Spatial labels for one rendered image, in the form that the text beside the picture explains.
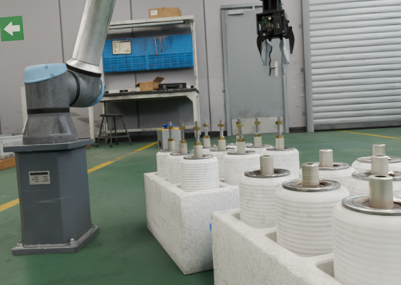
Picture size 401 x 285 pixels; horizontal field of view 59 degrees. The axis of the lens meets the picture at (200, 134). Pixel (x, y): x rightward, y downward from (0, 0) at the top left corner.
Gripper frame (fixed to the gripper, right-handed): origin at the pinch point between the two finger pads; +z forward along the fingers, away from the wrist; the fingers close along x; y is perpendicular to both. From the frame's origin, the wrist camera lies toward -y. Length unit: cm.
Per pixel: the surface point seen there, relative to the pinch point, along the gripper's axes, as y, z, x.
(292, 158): 3.9, 23.3, 3.5
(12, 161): -130, 41, -248
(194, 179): 21.0, 25.8, -17.0
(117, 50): -401, -103, -312
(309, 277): 60, 28, 11
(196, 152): 17.4, 20.0, -17.5
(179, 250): 25, 42, -20
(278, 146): 1.7, 20.3, -0.1
